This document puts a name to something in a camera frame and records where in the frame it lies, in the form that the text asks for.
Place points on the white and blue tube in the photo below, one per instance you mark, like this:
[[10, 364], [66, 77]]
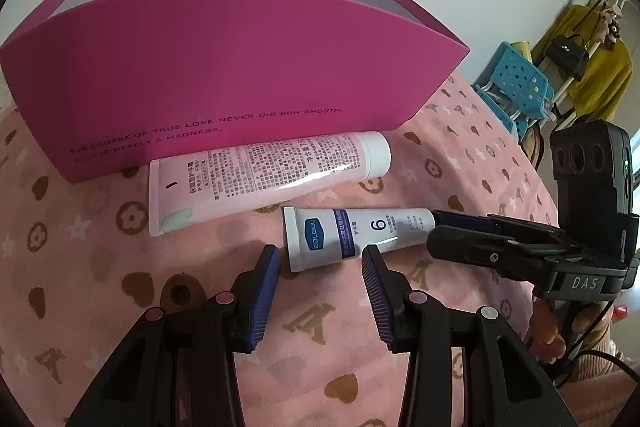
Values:
[[350, 232]]

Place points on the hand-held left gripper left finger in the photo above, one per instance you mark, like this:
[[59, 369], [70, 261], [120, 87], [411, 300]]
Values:
[[262, 297]]

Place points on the person's right hand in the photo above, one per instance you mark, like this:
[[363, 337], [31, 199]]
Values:
[[547, 332]]

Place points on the yellow hanging garment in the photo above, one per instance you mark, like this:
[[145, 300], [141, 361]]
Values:
[[605, 87]]

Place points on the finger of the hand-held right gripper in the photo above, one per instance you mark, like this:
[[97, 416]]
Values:
[[465, 219], [475, 252]]

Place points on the white coat rack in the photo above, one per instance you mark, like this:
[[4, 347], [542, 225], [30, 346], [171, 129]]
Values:
[[565, 92]]

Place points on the pink printed blanket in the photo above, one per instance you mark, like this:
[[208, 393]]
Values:
[[280, 377]]

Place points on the black handbag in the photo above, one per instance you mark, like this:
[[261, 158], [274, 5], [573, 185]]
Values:
[[567, 54]]

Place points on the blue plastic basket rack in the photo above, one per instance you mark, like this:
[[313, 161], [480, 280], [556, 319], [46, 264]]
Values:
[[520, 77]]

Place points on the pink hand cream tube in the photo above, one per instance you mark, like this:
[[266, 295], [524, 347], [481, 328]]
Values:
[[250, 177]]

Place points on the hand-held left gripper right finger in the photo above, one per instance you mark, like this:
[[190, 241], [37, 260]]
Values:
[[377, 302]]

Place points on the pink cardboard box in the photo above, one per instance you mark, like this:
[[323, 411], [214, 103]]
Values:
[[225, 72]]

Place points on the beige plush toy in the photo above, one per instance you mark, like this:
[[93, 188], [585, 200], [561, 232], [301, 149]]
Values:
[[610, 24]]

